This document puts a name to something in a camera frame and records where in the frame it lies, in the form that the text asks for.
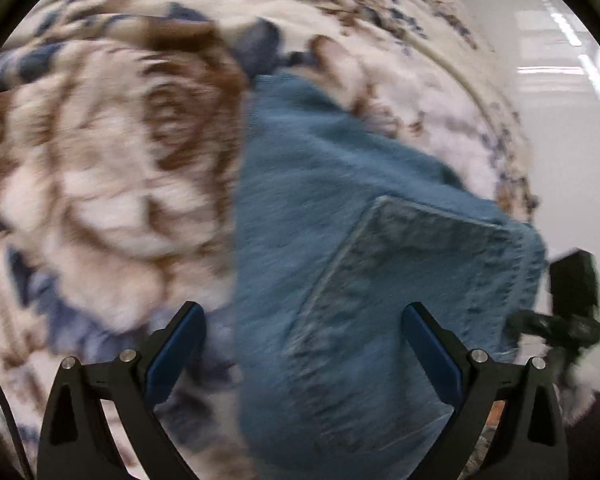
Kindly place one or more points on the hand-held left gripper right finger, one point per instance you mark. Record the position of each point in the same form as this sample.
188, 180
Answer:
432, 355

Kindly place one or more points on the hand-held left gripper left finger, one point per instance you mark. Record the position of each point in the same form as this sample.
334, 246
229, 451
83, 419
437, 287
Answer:
177, 350

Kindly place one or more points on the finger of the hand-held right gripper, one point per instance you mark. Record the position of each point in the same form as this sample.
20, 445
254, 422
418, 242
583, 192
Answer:
555, 329

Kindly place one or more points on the blue denim pants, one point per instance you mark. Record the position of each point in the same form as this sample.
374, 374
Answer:
340, 240

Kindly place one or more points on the floral fleece blanket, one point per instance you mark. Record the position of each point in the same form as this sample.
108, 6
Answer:
110, 160

